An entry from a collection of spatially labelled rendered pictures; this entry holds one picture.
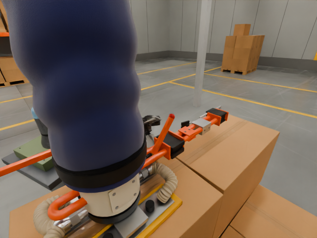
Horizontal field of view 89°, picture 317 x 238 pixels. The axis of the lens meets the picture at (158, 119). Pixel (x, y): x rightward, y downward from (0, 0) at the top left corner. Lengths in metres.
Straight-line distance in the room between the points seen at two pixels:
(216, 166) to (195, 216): 0.25
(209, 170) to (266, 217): 0.55
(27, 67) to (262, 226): 1.15
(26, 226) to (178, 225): 0.46
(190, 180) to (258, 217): 0.59
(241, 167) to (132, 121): 0.57
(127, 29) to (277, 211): 1.19
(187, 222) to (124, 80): 0.46
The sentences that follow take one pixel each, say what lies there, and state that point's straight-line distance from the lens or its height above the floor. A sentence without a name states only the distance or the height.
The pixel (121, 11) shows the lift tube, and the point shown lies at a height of 1.48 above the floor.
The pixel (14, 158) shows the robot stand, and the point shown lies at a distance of 1.44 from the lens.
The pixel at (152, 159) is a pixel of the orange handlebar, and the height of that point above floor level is 1.08.
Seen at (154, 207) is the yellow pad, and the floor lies 0.99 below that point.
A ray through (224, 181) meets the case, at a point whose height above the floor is 0.94.
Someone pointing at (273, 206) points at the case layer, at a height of 0.54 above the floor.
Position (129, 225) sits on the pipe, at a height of 1.00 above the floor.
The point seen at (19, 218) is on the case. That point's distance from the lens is 0.73.
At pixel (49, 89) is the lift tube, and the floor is 1.38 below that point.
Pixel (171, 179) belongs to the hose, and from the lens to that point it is 0.57.
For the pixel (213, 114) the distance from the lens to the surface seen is 0.85.
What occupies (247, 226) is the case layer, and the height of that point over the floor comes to 0.54.
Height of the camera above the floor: 1.45
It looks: 28 degrees down
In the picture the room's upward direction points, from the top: 1 degrees counter-clockwise
